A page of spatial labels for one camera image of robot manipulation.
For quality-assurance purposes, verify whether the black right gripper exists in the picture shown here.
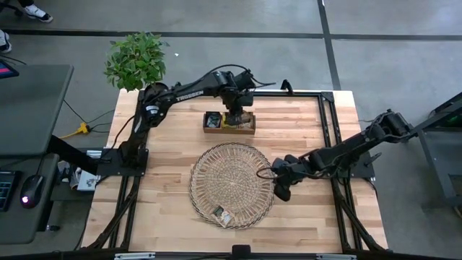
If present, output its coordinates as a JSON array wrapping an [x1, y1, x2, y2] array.
[[273, 168, 308, 202]]

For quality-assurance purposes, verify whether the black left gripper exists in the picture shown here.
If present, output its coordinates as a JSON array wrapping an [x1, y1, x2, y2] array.
[[222, 92, 247, 126]]

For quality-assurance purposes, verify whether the purple blackcurrant tea packet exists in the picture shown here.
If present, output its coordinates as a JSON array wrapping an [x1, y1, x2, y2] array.
[[204, 112, 222, 129]]

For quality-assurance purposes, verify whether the wooden three-compartment box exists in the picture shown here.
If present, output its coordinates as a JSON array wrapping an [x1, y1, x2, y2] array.
[[202, 110, 257, 136]]

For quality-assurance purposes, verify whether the round woven straw mat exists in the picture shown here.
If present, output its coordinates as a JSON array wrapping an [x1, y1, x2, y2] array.
[[188, 142, 276, 230]]

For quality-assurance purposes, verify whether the black plant pot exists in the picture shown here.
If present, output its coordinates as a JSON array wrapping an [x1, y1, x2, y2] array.
[[143, 82, 170, 95]]

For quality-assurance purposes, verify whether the black clamp lever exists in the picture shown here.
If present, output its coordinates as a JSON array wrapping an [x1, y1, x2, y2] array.
[[363, 152, 383, 168]]

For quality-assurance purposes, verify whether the green leafy plant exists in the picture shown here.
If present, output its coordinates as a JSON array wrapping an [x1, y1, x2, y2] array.
[[103, 31, 170, 92]]

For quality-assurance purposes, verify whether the black metal stand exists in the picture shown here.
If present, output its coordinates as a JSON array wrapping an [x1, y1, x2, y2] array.
[[409, 92, 462, 212]]

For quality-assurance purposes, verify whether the white printed card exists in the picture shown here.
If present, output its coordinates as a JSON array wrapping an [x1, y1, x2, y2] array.
[[77, 169, 103, 192]]

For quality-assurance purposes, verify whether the black diagonal beam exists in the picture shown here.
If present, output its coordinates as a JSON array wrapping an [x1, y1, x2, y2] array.
[[48, 134, 100, 177]]

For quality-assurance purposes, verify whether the dark grey desk panel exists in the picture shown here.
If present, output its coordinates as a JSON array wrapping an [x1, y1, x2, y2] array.
[[0, 64, 75, 157]]

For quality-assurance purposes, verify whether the black computer mouse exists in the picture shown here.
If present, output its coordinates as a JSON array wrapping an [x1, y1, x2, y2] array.
[[19, 174, 45, 210]]

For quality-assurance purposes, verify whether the person's foot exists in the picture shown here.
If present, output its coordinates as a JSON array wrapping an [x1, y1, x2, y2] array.
[[0, 28, 13, 54], [23, 3, 54, 24]]

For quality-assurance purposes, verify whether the lit display screen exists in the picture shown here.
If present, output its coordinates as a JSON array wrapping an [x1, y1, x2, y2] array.
[[0, 58, 20, 80]]

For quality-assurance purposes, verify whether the grey desk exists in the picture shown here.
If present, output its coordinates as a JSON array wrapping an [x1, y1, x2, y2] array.
[[0, 152, 61, 246]]

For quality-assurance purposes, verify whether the black keyboard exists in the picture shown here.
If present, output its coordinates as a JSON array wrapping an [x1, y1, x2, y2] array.
[[0, 170, 18, 212]]

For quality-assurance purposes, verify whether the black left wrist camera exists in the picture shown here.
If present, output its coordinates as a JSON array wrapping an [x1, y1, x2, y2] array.
[[237, 90, 256, 108]]

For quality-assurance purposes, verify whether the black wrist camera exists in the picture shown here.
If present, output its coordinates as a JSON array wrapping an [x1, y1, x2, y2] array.
[[237, 90, 256, 108], [271, 155, 301, 173]]

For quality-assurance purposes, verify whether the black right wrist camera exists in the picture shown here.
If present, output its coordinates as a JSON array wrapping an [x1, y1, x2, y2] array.
[[271, 155, 301, 173]]

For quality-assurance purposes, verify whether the black aluminium table frame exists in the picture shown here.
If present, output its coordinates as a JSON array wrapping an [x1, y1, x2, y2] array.
[[81, 78, 390, 260]]

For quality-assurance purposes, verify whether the black table-level camera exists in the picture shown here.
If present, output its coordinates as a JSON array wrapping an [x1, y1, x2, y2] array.
[[231, 244, 252, 259]]

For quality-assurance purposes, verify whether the silver metal bracket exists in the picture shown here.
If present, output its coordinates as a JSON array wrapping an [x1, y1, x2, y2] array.
[[113, 252, 157, 260], [315, 253, 357, 260]]

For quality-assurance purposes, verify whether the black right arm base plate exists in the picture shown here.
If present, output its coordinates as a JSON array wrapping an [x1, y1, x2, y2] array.
[[322, 149, 376, 179]]

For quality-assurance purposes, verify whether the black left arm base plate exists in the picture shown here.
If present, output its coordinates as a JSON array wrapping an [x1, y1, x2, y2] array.
[[96, 147, 150, 178]]

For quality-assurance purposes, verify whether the yellow power plug cable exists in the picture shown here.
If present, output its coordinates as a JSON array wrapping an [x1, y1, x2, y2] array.
[[60, 121, 92, 140]]

